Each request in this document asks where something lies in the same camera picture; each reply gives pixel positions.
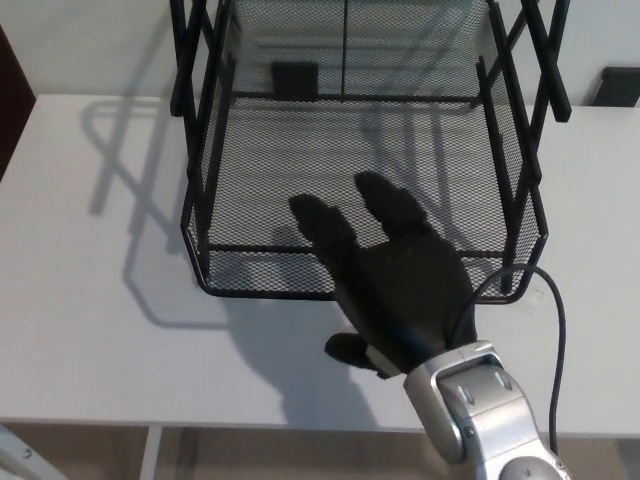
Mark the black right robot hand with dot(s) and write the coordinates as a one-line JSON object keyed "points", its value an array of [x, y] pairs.
{"points": [[400, 290]]}

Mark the black mesh file tray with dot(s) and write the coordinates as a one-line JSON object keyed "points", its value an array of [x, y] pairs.
{"points": [[280, 150]]}

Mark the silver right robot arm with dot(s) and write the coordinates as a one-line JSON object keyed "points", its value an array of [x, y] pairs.
{"points": [[480, 410]]}

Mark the clear tape patch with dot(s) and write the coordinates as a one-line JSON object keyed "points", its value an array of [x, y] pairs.
{"points": [[534, 301]]}

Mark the white cabinet front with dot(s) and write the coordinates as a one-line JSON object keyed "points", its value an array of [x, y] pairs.
{"points": [[100, 40]]}

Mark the dark brown wooden panel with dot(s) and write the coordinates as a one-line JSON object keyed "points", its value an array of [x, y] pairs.
{"points": [[12, 100]]}

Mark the small black square wall box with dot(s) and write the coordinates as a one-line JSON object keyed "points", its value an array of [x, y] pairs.
{"points": [[295, 80]]}

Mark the black rectangular wall box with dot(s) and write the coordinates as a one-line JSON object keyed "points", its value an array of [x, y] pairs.
{"points": [[617, 87]]}

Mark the white metal desk leg frame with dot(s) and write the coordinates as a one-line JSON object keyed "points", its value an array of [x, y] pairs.
{"points": [[150, 455]]}

